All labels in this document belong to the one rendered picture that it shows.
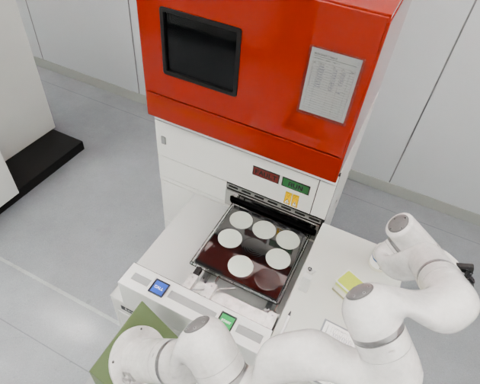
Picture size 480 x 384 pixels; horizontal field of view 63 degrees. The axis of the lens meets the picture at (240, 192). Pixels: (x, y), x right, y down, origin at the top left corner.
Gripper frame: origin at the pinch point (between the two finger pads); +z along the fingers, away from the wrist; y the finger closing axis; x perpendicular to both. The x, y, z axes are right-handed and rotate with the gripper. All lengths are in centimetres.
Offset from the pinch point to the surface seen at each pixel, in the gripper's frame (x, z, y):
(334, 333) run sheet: -16.9, -9.5, -34.7
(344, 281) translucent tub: -0.4, -13.3, -30.9
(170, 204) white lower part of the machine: 40, -53, -117
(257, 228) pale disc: 22, -31, -65
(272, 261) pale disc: 8, -24, -58
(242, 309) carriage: -15, -28, -62
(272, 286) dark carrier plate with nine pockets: -3, -23, -56
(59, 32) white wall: 221, -183, -265
